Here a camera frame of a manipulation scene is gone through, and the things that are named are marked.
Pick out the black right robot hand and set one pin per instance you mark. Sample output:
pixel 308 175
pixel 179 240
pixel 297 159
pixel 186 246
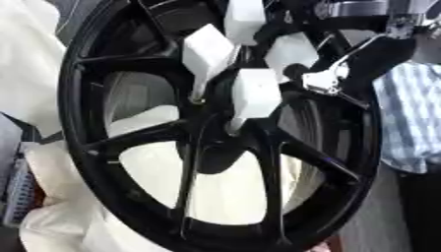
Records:
pixel 382 59

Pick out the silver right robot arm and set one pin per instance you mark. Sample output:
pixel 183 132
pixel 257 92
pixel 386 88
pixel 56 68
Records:
pixel 367 10

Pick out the white pin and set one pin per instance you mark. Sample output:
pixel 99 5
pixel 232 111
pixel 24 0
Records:
pixel 290 52
pixel 244 19
pixel 207 54
pixel 255 93

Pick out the black spoked wheel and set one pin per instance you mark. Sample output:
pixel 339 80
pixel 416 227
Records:
pixel 143 210

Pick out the person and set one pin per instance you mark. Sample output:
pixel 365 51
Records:
pixel 410 114

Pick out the blue grey mesh basket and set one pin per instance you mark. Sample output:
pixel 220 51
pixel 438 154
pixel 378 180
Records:
pixel 17 193

